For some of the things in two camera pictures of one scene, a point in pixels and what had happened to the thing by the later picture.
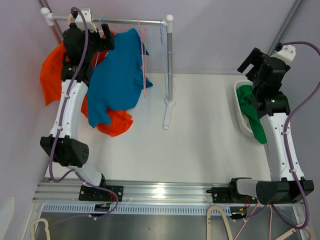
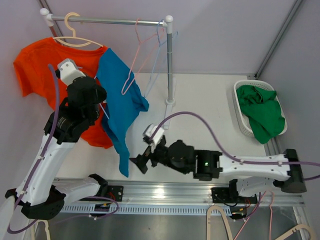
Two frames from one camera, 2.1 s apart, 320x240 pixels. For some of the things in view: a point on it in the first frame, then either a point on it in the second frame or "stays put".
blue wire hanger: [102, 16] to [101, 105]
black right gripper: [255, 57] to [141, 160]
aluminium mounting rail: [61, 196] stays put
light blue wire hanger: [162, 23] to [168, 42]
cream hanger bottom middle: [208, 228] stays put
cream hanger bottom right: [312, 235] stays put
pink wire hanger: [144, 81] to [139, 42]
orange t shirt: [118, 122] to [97, 133]
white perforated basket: [244, 121] stays put
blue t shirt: [116, 81] to [123, 100]
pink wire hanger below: [249, 215] stays put
